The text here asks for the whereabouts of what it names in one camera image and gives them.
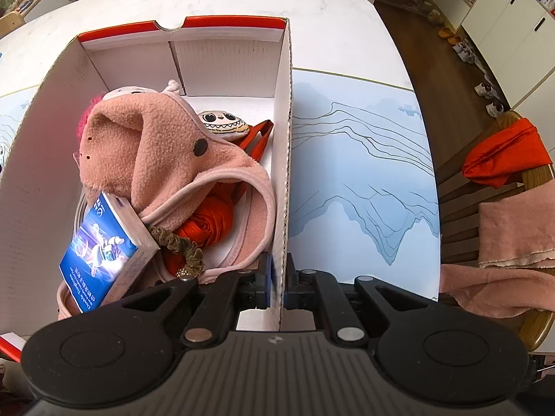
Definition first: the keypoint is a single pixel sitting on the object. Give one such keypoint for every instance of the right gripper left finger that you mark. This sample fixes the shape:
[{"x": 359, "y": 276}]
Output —
[{"x": 264, "y": 281}]

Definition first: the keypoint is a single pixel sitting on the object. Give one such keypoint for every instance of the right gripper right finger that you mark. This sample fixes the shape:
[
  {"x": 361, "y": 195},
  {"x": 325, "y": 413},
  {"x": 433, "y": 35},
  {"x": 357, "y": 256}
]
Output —
[{"x": 290, "y": 294}]

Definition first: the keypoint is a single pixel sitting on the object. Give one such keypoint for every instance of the white red cardboard box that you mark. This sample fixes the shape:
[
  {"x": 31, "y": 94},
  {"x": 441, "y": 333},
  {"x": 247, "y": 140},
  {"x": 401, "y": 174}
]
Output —
[{"x": 238, "y": 64}]

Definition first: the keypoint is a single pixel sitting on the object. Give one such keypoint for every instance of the olive green scrunchie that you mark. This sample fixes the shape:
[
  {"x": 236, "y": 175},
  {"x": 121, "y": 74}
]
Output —
[{"x": 182, "y": 257}]

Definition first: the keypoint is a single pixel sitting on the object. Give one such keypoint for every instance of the blue mountain print mat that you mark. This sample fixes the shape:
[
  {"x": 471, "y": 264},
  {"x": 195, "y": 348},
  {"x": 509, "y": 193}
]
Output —
[{"x": 363, "y": 195}]

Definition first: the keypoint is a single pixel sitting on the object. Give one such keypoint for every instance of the owl face plush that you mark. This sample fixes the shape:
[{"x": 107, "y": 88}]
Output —
[{"x": 224, "y": 125}]

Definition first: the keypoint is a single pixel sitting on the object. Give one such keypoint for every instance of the pink fleece hat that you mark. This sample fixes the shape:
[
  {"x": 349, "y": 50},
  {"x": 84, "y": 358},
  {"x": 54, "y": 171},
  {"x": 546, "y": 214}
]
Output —
[{"x": 107, "y": 155}]

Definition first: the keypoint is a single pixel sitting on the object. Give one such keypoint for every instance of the wooden chair with clothes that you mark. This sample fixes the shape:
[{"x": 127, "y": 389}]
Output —
[{"x": 533, "y": 325}]

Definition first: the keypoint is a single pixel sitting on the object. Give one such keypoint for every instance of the pink scarf on chair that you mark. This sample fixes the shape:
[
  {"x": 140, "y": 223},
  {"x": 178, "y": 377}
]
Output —
[{"x": 516, "y": 258}]

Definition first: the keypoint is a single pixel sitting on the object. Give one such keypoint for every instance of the red fuzzy plush toy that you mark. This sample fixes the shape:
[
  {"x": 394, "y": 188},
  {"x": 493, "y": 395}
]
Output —
[{"x": 84, "y": 117}]

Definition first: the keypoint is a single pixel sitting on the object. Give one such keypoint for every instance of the red cloth on chair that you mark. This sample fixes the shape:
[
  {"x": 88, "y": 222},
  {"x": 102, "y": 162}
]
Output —
[{"x": 501, "y": 157}]

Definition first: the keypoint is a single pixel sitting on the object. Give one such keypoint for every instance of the white cabinet row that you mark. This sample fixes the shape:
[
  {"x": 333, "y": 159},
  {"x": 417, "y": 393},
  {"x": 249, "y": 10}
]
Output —
[{"x": 515, "y": 38}]

